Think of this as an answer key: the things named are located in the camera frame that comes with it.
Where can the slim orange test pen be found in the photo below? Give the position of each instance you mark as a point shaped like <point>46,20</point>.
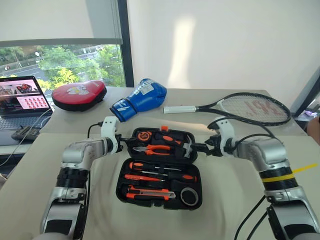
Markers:
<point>140,177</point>

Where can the small black electronic device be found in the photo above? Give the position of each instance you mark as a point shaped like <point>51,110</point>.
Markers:
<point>25,133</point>

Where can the black plastic tool case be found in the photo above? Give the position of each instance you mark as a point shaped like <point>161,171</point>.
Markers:
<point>162,187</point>

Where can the blue boxing glove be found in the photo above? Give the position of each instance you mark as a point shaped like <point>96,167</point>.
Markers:
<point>145,97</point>

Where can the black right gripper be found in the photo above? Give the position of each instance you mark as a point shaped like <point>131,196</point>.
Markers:
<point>215,145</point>

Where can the white roller blind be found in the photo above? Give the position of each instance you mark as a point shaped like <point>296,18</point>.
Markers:
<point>50,20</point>

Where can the red boxing punch mitt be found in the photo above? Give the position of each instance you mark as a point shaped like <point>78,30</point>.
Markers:
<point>77,96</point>

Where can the beige table cloth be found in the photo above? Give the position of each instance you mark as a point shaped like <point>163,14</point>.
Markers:
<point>160,225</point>

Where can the black tennis racket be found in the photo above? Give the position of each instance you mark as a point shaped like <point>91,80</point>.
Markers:
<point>252,106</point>

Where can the open laptop computer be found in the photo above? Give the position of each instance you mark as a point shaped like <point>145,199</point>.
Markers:
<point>22,95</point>

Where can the orange black utility knife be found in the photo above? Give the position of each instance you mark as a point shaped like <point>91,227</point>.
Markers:
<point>147,195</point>

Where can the black electrical tape roll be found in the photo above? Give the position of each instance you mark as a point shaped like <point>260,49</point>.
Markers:
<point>183,196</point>

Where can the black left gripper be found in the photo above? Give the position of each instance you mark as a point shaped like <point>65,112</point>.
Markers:
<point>118,143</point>

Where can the orange black tape measure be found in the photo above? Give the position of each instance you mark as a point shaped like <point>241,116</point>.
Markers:
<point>143,136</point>

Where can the dark window frame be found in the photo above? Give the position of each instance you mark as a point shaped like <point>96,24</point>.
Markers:
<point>125,62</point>

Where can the silver claw hammer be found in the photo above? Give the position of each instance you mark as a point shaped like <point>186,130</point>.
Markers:
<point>188,145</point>

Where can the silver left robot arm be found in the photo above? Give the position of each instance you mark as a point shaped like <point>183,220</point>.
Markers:
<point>75,150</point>

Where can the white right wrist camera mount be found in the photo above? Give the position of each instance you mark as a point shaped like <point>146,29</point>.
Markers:
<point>226,132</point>

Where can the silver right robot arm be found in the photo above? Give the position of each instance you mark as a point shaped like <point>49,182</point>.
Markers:
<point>265,150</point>

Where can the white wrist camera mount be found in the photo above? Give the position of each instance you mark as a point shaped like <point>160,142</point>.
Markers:
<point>226,132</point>
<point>110,127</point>

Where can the grey slanted panel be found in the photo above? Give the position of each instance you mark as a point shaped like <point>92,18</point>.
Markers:
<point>308,95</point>

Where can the yellow zip tie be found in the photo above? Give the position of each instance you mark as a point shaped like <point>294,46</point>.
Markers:
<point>275,178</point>

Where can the brown rounded object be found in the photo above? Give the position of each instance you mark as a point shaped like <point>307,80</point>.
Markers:
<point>313,131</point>

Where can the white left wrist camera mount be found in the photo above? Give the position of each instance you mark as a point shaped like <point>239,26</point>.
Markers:
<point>110,127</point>

